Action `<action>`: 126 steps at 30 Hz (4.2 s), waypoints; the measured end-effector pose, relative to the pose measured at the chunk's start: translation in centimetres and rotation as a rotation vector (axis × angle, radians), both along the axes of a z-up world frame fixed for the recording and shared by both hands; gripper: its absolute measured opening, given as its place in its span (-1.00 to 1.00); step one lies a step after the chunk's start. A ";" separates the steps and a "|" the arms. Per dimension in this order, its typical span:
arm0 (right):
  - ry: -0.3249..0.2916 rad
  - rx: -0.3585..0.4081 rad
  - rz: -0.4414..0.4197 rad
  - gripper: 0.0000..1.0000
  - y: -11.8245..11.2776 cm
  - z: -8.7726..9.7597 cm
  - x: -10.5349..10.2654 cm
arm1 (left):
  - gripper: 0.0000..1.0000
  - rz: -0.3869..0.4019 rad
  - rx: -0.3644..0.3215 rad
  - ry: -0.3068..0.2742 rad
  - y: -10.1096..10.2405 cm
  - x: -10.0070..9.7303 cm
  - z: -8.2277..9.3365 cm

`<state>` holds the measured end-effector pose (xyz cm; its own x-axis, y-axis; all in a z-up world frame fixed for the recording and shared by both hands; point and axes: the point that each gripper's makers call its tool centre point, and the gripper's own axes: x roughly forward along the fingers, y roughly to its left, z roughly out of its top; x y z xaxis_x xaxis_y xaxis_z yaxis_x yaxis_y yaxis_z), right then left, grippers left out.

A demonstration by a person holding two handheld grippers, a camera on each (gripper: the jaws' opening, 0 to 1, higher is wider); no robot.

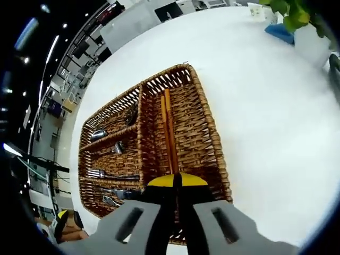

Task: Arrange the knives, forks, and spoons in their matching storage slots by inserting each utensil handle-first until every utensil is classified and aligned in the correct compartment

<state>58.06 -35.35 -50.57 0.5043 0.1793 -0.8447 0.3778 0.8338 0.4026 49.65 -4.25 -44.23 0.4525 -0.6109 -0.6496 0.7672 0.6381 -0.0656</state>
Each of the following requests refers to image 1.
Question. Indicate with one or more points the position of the dark grey curved object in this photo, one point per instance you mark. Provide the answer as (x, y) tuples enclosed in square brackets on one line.
[(335, 71)]

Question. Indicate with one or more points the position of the wooden chopstick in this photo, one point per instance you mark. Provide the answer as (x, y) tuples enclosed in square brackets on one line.
[(164, 119), (170, 118)]

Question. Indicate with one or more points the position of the silver fork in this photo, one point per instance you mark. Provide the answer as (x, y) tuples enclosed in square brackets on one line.
[(97, 174), (131, 117)]

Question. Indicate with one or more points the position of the blue sign board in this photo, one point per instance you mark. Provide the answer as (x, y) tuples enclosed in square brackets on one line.
[(55, 109)]

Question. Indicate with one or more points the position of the wicker cutlery storage basket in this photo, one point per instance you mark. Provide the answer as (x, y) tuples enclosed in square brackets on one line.
[(191, 127)]

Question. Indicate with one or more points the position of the silver knife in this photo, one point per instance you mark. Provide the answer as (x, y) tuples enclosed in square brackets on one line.
[(110, 201), (119, 193)]

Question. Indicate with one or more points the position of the large frosted desk partition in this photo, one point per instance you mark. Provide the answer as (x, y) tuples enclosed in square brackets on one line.
[(127, 29)]

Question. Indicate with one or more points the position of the small wooden cabinet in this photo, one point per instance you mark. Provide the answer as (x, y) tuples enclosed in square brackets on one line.
[(69, 104)]

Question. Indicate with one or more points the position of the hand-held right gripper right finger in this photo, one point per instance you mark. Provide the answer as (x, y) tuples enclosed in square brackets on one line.
[(191, 212)]

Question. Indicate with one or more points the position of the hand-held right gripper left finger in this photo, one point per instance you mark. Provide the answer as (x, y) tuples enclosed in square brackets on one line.
[(106, 239)]

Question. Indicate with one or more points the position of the small white cup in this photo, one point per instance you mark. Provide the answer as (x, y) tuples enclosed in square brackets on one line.
[(256, 12)]

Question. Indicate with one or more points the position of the black rounded object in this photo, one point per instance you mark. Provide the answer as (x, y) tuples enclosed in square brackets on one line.
[(79, 220)]

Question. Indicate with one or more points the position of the green potted plant white pot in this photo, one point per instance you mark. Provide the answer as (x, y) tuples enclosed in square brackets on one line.
[(310, 45)]

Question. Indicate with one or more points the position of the blue flat object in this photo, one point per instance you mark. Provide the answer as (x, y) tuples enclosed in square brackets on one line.
[(279, 33)]

